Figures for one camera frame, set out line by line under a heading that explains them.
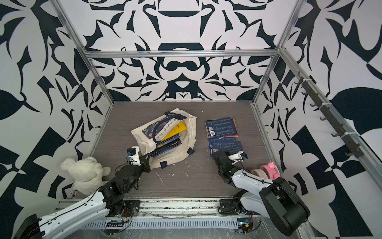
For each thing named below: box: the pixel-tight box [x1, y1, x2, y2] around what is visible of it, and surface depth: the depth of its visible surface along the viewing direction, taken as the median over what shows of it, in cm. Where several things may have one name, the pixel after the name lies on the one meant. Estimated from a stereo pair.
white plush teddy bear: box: [60, 156, 112, 196], surface depth 71 cm
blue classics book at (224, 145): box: [208, 137, 244, 158], surface depth 96 cm
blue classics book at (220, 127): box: [204, 117, 237, 138], surface depth 104 cm
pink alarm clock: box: [259, 162, 281, 180], surface depth 78 cm
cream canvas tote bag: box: [130, 107, 198, 170], surface depth 89 cm
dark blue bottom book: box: [151, 138, 183, 159], surface depth 95 cm
